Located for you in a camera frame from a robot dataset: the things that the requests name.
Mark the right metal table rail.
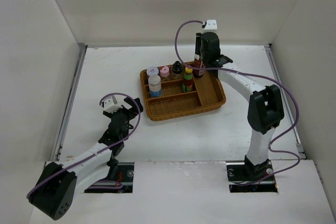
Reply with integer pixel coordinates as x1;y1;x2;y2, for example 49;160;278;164
265;44;307;159

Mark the brown wicker divided basket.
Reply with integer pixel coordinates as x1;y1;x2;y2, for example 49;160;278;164
140;65;226;121

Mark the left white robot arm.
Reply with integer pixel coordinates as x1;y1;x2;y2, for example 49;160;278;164
26;93;143;220

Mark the left metal table rail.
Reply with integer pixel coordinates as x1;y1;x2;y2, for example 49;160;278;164
50;43;88;161

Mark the metal table rail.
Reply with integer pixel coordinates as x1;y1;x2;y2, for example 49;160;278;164
50;43;88;161
265;44;307;159

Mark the tall dark vinegar bottle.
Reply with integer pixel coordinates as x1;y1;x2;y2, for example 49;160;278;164
193;54;205;78

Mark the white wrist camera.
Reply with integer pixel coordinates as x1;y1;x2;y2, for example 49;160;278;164
202;19;217;30
99;95;122;113

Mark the sauce jar white lid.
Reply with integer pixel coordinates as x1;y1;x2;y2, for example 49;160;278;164
146;67;160;78

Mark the red sauce bottle green label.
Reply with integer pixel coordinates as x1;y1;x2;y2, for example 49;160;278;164
182;67;194;92

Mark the black lid pepper shaker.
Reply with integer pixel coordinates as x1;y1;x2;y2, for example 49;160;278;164
171;61;183;80

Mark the pink lid spice shaker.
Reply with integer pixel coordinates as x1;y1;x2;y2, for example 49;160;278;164
160;66;170;81

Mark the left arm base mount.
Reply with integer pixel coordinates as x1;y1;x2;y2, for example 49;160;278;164
84;159;135;194

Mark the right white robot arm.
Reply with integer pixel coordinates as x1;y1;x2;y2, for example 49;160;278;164
195;32;284;180

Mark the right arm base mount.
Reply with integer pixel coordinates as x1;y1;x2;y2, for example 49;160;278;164
226;157;278;193

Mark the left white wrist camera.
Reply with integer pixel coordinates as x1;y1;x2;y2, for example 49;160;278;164
99;95;122;113

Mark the sago jar blue label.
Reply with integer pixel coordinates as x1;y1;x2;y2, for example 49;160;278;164
148;75;162;98

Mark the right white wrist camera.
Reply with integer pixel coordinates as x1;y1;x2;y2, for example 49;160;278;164
202;19;217;30

